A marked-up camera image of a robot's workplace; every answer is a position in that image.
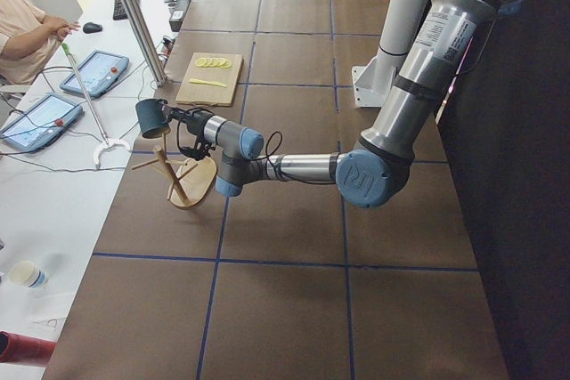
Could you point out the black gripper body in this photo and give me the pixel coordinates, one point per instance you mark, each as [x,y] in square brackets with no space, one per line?
[194,122]

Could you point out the dark teal mug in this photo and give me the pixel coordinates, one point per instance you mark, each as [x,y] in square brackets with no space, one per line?
[152,119]

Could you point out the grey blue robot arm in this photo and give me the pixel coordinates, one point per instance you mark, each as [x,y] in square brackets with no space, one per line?
[378,165]

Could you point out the wooden cup storage rack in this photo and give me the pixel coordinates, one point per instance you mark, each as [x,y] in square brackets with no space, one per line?
[190,180]

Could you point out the white paper cup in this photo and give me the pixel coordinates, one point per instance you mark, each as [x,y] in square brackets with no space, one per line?
[27,274]

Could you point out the person's hand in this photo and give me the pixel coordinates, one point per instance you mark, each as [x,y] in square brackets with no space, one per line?
[60,27]

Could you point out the yellow plastic knife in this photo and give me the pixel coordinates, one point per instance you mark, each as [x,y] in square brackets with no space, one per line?
[196,81]

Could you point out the wooden cutting board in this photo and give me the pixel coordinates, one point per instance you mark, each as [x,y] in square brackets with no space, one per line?
[210,95]

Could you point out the lemon slice one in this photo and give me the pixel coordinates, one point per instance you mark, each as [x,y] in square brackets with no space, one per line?
[200,62]

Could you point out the white reacher grabber stick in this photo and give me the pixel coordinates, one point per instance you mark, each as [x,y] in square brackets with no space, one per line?
[74,84]

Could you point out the far blue teach pendant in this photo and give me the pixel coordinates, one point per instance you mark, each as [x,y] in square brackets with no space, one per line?
[101,70]

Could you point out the blue teach pendant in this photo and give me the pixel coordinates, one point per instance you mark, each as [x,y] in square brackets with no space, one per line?
[101,70]
[41,124]

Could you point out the grey power strip box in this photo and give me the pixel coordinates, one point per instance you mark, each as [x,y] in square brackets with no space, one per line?
[178,10]

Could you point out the black computer mouse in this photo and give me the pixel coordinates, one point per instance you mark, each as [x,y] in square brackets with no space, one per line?
[91,27]

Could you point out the near blue teach pendant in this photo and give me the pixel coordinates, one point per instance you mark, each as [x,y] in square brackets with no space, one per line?
[41,124]

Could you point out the person in peach shirt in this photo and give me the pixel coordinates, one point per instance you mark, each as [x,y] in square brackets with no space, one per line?
[26,43]

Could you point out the red cylinder object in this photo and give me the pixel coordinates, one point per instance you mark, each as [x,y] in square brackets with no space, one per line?
[25,350]

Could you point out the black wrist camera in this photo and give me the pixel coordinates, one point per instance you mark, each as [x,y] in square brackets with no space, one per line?
[201,149]

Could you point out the aluminium frame post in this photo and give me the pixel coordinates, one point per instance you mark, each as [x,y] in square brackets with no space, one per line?
[143,38]

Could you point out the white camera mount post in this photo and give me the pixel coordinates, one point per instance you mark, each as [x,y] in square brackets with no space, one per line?
[373,82]

